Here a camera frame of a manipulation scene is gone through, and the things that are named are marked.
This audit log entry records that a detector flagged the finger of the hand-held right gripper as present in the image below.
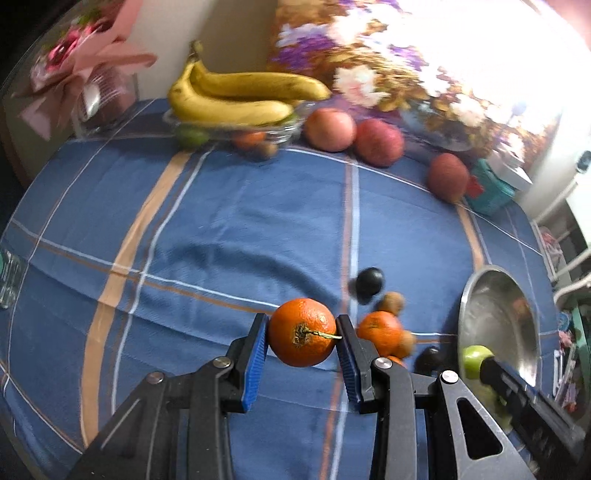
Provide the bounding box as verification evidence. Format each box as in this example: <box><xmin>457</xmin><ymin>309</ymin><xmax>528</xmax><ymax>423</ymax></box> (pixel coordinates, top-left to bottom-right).
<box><xmin>480</xmin><ymin>353</ymin><xmax>536</xmax><ymax>418</ymax></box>

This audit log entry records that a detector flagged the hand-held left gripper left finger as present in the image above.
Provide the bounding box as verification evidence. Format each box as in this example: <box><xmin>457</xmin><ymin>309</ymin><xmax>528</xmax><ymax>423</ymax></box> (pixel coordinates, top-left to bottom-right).
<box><xmin>67</xmin><ymin>314</ymin><xmax>270</xmax><ymax>480</ymax></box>

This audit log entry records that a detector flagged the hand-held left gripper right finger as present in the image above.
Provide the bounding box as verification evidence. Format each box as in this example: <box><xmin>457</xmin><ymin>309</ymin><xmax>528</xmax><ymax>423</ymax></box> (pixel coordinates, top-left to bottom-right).
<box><xmin>335</xmin><ymin>315</ymin><xmax>532</xmax><ymax>480</ymax></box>

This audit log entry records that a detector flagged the orange mandarin with stem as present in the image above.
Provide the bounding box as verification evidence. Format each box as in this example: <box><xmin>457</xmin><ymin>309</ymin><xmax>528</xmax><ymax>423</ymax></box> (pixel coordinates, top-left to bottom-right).
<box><xmin>269</xmin><ymin>298</ymin><xmax>337</xmax><ymax>368</ymax></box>

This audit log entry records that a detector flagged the stainless steel bowl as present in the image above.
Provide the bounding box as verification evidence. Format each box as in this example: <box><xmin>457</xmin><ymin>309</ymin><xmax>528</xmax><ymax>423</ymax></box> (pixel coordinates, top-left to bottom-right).
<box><xmin>457</xmin><ymin>266</ymin><xmax>541</xmax><ymax>432</ymax></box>

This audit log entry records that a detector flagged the small brown round fruit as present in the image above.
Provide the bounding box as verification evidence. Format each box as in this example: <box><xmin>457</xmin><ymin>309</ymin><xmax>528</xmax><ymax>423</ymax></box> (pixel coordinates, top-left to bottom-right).
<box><xmin>397</xmin><ymin>330</ymin><xmax>417</xmax><ymax>360</ymax></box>
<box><xmin>376</xmin><ymin>292</ymin><xmax>406</xmax><ymax>317</ymax></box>

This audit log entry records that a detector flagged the dark purple round fruit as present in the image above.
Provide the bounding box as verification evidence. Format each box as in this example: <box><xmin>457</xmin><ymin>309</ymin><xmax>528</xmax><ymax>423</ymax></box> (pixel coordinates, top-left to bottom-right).
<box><xmin>356</xmin><ymin>267</ymin><xmax>385</xmax><ymax>300</ymax></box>
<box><xmin>416</xmin><ymin>346</ymin><xmax>446</xmax><ymax>377</ymax></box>

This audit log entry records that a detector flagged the blue plaid tablecloth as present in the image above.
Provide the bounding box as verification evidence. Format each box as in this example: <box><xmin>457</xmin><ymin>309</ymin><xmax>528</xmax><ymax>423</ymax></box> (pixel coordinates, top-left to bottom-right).
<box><xmin>0</xmin><ymin>97</ymin><xmax>568</xmax><ymax>480</ymax></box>

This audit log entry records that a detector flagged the teal box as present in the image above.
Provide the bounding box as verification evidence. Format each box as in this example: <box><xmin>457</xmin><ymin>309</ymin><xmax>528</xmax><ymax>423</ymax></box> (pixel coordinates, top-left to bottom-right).
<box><xmin>464</xmin><ymin>159</ymin><xmax>515</xmax><ymax>217</ymax></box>

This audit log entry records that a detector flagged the red apple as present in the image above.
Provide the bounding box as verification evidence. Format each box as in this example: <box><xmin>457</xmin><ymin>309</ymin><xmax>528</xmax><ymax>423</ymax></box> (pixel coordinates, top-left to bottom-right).
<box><xmin>355</xmin><ymin>119</ymin><xmax>406</xmax><ymax>168</ymax></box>
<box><xmin>304</xmin><ymin>108</ymin><xmax>357</xmax><ymax>153</ymax></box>
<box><xmin>426</xmin><ymin>153</ymin><xmax>471</xmax><ymax>204</ymax></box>

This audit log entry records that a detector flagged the white box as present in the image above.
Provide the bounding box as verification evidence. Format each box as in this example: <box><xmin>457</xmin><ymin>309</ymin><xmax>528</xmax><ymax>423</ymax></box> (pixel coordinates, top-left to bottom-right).
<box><xmin>487</xmin><ymin>150</ymin><xmax>534</xmax><ymax>192</ymax></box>

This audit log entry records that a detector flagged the small orange fruit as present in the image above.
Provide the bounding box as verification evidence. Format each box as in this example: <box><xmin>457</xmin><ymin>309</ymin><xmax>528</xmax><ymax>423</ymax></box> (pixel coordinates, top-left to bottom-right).
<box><xmin>232</xmin><ymin>131</ymin><xmax>267</xmax><ymax>151</ymax></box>

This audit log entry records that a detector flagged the clear glass fruit bowl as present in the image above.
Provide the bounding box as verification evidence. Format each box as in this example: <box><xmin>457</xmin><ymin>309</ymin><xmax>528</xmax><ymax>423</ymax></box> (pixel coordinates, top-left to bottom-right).
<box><xmin>163</xmin><ymin>99</ymin><xmax>306</xmax><ymax>154</ymax></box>

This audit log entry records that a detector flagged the small green fruit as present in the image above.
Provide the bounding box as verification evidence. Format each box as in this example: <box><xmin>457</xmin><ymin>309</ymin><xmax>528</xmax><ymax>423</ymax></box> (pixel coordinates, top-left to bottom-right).
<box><xmin>176</xmin><ymin>126</ymin><xmax>209</xmax><ymax>149</ymax></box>

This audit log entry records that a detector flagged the yellow banana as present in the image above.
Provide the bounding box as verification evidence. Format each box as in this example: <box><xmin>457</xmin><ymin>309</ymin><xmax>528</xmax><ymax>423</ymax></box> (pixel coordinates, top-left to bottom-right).
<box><xmin>190</xmin><ymin>60</ymin><xmax>332</xmax><ymax>103</ymax></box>
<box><xmin>167</xmin><ymin>60</ymin><xmax>295</xmax><ymax>127</ymax></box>

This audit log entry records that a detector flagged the clear glass cup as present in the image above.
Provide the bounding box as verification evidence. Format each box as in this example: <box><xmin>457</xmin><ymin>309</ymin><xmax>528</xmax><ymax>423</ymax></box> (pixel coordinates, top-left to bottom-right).
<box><xmin>0</xmin><ymin>249</ymin><xmax>24</xmax><ymax>310</ymax></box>

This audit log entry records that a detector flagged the clear glass vase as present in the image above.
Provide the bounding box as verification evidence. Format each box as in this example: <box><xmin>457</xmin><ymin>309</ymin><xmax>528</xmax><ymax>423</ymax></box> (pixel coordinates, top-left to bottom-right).
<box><xmin>74</xmin><ymin>69</ymin><xmax>139</xmax><ymax>137</ymax></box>

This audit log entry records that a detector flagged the pink flower bouquet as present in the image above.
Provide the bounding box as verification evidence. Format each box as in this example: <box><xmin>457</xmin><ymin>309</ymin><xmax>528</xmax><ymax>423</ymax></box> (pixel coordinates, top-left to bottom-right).
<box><xmin>11</xmin><ymin>0</ymin><xmax>158</xmax><ymax>139</ymax></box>

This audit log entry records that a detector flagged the white furniture frame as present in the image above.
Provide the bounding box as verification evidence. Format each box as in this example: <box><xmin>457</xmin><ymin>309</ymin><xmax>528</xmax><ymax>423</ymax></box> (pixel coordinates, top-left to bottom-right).
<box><xmin>531</xmin><ymin>152</ymin><xmax>591</xmax><ymax>296</ymax></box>

